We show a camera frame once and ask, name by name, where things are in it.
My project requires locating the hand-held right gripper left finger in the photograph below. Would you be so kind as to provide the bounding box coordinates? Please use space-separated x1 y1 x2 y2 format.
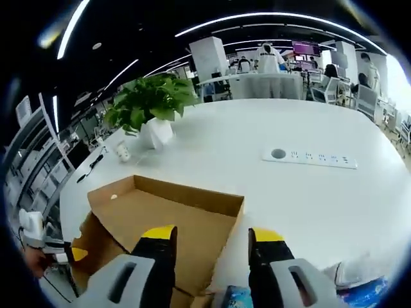
76 224 179 308

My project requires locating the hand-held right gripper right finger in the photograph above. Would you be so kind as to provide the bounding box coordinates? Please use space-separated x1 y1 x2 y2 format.
247 227 342 308

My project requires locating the brown cardboard shoe box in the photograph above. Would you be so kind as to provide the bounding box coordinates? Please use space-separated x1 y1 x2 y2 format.
69 175 245 308

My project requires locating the blue soft tissue pack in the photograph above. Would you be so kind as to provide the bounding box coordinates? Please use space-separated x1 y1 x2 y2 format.
345 277 391 301

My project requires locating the person's left hand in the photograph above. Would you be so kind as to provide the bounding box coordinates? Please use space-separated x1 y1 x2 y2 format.
24 248 49 278

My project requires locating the grey storage shelf rack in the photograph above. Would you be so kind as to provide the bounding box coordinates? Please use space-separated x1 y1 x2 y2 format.
4 92 81 210

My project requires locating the white paper cup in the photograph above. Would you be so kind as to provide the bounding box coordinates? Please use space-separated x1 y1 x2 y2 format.
114 141 131 162

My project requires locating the white table socket strip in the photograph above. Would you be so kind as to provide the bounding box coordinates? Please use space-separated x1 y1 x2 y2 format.
261 146 358 170

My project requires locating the green plant in white pot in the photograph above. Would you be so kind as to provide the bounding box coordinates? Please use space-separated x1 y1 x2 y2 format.
104 74 198 150

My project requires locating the white office counter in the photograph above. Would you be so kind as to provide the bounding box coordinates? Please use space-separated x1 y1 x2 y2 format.
196 72 304 102

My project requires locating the white swivel chair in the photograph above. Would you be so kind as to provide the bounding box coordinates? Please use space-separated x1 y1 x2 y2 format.
356 83 380 121

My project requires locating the curved ceiling light strip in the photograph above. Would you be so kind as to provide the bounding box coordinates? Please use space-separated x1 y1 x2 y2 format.
57 0 91 60

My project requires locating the white square column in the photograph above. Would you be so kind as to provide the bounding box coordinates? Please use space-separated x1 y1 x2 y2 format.
189 36 231 85

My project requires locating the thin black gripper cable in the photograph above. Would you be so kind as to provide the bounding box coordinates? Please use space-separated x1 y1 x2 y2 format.
41 275 74 304

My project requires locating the purple wall screen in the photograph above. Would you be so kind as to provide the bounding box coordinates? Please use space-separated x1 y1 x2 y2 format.
292 40 322 56

